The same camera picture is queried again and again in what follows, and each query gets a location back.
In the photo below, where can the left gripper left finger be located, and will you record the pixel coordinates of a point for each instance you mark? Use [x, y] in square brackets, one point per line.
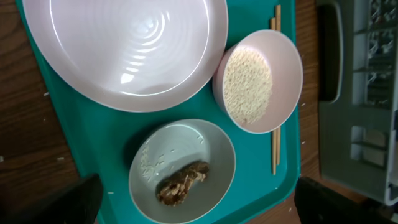
[78, 203]

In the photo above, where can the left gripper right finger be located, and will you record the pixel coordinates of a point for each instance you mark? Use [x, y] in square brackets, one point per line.
[316, 203]

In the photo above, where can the pink bowl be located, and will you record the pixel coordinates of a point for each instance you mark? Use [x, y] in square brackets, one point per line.
[286, 68]

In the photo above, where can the grey dishwasher rack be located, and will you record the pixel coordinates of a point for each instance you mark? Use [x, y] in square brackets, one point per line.
[358, 96]

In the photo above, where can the food scraps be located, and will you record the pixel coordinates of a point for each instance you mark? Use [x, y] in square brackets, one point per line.
[173, 190]

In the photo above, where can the grey bowl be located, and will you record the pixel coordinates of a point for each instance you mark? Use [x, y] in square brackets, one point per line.
[166, 151]

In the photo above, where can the rice in bowl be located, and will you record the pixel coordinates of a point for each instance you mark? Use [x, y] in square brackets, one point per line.
[247, 85]

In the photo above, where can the large white plate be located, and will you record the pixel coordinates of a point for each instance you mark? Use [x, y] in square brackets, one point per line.
[131, 55]

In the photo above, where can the left wooden chopstick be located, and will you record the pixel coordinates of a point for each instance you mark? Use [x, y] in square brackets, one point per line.
[274, 133]

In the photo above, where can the wooden chopstick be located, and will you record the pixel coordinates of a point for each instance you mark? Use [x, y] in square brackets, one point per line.
[274, 133]
[278, 28]

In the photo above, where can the right wooden chopstick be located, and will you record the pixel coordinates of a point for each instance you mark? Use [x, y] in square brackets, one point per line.
[278, 28]

